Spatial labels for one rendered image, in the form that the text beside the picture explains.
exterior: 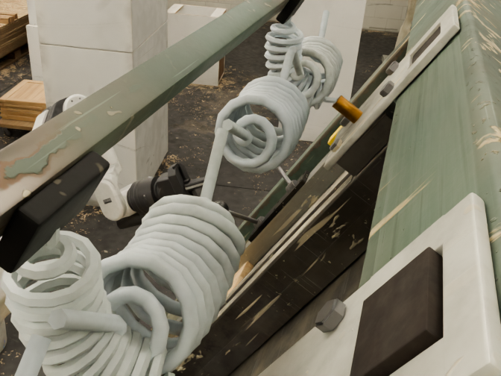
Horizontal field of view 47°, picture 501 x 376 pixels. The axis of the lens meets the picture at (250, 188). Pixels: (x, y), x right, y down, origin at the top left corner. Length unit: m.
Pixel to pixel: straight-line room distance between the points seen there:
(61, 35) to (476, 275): 3.45
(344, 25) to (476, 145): 4.48
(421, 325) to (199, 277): 0.13
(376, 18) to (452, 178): 9.01
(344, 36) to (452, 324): 4.63
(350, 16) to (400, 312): 4.57
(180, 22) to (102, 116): 5.89
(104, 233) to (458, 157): 3.48
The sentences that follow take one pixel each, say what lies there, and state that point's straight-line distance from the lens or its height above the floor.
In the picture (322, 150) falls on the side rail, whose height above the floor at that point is 1.49.
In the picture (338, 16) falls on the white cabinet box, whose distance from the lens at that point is 4.76.
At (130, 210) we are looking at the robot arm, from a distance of 1.50.
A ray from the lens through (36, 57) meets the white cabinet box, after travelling 5.65.
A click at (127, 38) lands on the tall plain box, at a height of 1.17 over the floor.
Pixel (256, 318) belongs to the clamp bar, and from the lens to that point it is 0.78.
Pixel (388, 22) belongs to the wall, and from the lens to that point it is 9.33.
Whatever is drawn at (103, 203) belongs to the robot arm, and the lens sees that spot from 1.50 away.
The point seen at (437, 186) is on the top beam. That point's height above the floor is 1.93.
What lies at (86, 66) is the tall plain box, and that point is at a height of 0.98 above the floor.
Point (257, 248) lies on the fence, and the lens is 1.25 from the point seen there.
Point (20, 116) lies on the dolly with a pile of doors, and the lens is 5.07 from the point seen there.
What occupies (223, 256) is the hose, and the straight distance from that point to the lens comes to 0.31.
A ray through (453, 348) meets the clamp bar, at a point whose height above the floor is 1.95.
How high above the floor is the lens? 2.07
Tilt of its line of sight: 29 degrees down
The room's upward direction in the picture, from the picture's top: 4 degrees clockwise
